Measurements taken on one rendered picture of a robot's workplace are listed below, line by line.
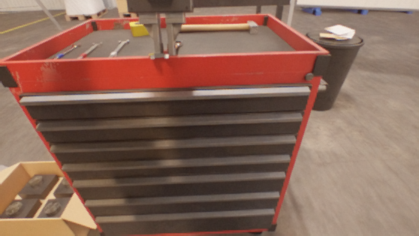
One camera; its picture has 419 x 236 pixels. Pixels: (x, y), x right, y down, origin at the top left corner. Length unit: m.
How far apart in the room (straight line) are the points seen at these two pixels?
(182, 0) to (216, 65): 0.15
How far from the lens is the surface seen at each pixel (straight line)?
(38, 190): 1.45
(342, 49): 1.85
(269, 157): 0.64
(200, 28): 0.80
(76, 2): 7.12
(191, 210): 0.83
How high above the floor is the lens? 1.10
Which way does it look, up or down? 33 degrees down
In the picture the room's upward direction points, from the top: 1 degrees counter-clockwise
